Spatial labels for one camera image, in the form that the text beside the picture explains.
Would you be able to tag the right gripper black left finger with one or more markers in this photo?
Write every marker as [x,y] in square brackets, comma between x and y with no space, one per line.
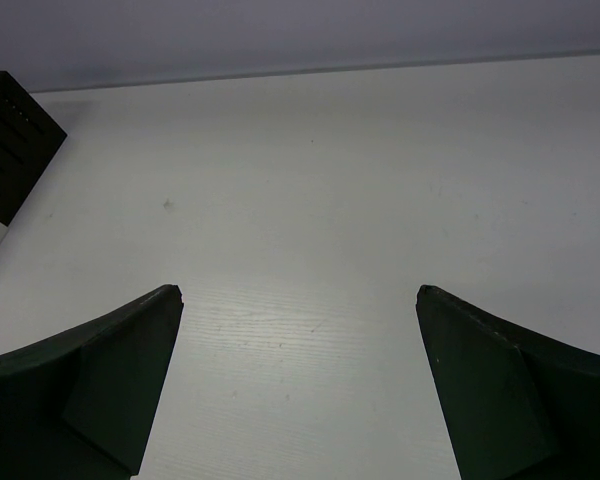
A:
[81,404]

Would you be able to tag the black slotted container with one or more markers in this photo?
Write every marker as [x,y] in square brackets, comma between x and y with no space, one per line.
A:
[29,140]

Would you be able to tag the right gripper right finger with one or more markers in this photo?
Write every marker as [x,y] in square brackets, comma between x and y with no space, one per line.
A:
[516,404]

